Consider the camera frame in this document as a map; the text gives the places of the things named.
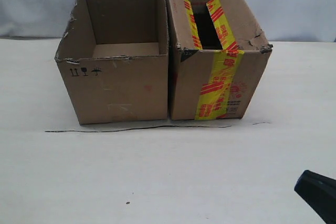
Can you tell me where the cardboard box with yellow tape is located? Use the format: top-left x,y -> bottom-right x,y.
166,0 -> 272,120

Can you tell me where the brown cardboard box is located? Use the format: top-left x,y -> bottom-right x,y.
55,0 -> 169,124

